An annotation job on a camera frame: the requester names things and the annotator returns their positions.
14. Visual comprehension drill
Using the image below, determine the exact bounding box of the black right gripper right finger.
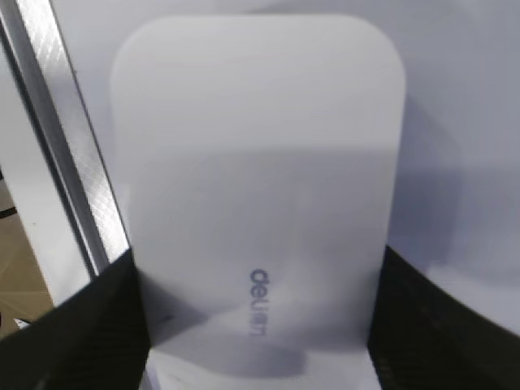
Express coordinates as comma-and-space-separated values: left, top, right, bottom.
367, 247, 519, 389

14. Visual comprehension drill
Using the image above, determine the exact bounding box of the white board with grey frame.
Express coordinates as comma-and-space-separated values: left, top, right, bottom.
20, 1, 519, 332

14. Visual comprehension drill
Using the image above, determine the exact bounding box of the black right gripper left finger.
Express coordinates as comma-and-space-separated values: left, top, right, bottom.
1, 250, 150, 389

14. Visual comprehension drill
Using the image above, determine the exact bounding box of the white board eraser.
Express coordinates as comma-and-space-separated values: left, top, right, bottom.
110, 15, 405, 389

